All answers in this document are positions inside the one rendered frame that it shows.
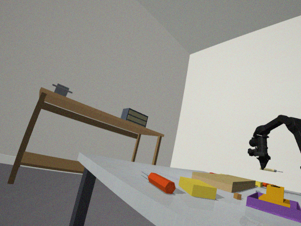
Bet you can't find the small brown block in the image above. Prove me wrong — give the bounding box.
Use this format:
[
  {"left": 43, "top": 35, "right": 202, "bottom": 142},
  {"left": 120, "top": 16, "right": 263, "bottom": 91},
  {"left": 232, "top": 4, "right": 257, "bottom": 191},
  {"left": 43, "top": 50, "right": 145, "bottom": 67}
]
[{"left": 233, "top": 193, "right": 241, "bottom": 200}]

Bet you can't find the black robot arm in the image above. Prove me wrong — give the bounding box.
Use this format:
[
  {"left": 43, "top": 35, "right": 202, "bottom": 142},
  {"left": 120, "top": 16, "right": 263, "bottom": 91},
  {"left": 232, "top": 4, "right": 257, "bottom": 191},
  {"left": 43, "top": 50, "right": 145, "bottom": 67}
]
[{"left": 247, "top": 115, "right": 301, "bottom": 156}]

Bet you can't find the beige panel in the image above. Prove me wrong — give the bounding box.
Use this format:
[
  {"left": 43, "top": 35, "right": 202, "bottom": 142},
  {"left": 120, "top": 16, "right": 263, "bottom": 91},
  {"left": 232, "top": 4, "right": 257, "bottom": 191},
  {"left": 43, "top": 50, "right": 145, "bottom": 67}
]
[{"left": 192, "top": 171, "right": 255, "bottom": 193}]

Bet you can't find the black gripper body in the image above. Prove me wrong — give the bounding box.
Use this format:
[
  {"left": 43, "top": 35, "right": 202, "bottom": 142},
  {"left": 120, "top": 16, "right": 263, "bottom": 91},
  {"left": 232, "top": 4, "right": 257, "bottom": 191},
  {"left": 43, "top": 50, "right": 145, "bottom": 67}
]
[{"left": 254, "top": 145, "right": 271, "bottom": 160}]

